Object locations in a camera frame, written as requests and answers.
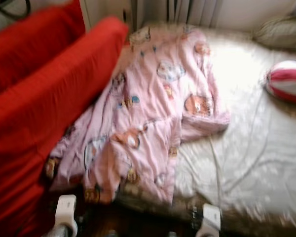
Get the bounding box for cream satin bedsheet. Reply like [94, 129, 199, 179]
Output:
[116, 21, 296, 237]

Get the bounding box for grey pleated curtain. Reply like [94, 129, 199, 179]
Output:
[131, 0, 218, 28]

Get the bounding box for beige pillow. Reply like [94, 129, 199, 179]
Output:
[254, 15, 296, 51]

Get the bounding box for red fabric cushion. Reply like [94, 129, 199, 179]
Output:
[0, 0, 87, 97]
[0, 16, 130, 237]

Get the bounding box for red white striped ball cushion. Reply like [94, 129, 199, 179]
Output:
[264, 60, 296, 105]

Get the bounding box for pink cartoon print quilt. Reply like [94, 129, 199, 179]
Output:
[45, 25, 231, 205]

